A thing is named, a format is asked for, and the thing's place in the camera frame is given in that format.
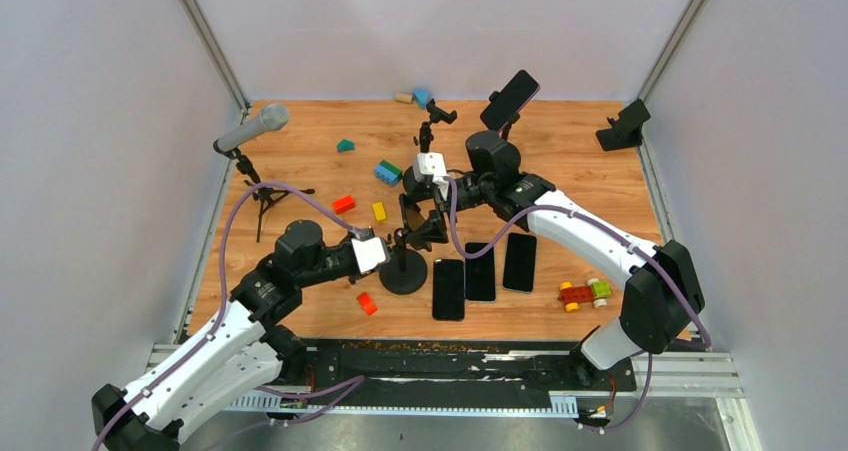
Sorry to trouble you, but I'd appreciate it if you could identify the black stand of phone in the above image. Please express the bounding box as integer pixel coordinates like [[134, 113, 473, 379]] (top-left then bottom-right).
[[403, 99, 457, 192]]

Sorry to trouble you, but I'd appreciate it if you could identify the black desk phone stand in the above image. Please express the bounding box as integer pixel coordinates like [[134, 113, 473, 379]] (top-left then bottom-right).
[[595, 99, 651, 152]]

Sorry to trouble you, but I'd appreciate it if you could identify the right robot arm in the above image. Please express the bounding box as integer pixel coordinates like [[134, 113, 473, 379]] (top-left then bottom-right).
[[403, 130, 712, 389]]

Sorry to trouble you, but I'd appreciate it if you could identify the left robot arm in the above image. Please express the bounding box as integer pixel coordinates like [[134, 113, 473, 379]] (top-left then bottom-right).
[[92, 220, 392, 450]]

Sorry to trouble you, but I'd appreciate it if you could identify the black microphone tripod stand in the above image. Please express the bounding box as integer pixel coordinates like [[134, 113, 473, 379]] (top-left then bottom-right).
[[223, 148, 291, 243]]

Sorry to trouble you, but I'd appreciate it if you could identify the black round pole stand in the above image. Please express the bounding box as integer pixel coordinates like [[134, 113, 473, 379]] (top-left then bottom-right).
[[481, 91, 525, 140]]

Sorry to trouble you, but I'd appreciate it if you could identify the purple-edged phone on pole stand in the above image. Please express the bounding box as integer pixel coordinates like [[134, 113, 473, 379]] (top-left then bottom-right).
[[480, 69, 540, 132]]

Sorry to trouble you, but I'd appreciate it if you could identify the yellow wooden block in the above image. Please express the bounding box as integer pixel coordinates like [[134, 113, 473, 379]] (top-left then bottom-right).
[[372, 202, 388, 223]]

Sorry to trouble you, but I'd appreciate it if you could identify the orange red block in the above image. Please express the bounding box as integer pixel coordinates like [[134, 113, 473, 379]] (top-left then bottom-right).
[[357, 292, 378, 316]]

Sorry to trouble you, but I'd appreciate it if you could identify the red wooden block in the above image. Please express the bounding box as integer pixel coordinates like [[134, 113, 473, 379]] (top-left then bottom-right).
[[332, 195, 356, 215]]

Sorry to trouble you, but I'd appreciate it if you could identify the blue green lego brick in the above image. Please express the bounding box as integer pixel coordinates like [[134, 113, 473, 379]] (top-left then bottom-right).
[[374, 160, 403, 187]]

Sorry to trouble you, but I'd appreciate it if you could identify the teal triangular block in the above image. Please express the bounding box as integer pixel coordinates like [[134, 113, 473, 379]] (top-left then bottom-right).
[[336, 139, 356, 153]]

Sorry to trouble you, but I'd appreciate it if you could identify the tan wooden cylinder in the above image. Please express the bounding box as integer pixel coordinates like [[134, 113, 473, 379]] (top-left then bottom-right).
[[394, 92, 414, 104]]

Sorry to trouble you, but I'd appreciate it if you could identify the blue triangular block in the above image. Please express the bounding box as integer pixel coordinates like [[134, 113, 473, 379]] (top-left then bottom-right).
[[412, 88, 431, 109]]

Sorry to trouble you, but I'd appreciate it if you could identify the grey microphone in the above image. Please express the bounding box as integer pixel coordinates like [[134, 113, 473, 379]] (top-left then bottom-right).
[[212, 103, 290, 155]]

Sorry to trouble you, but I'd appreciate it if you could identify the red lego toy car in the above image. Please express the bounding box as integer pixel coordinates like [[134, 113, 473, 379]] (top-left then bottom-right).
[[558, 278, 612, 313]]

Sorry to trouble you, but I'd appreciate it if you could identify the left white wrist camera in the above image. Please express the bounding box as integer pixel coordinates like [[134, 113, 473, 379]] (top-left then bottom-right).
[[351, 236, 391, 275]]

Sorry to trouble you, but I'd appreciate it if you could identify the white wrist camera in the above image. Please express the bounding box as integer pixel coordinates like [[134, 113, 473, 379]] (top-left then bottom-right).
[[412, 152, 450, 199], [351, 236, 391, 275]]

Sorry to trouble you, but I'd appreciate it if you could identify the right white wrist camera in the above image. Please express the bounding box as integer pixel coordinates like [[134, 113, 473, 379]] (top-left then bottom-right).
[[412, 152, 450, 199]]

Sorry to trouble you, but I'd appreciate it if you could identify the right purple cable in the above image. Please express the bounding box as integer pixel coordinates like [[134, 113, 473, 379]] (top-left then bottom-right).
[[446, 177, 713, 434]]

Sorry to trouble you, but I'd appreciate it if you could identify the purple cable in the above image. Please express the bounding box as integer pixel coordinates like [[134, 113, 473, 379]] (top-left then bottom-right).
[[89, 181, 372, 451], [446, 177, 713, 434]]

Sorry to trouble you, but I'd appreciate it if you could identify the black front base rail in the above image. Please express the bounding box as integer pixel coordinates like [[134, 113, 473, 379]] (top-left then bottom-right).
[[271, 338, 637, 410]]

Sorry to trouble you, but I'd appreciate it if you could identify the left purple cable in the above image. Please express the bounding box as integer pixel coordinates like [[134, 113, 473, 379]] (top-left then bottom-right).
[[89, 181, 372, 451]]

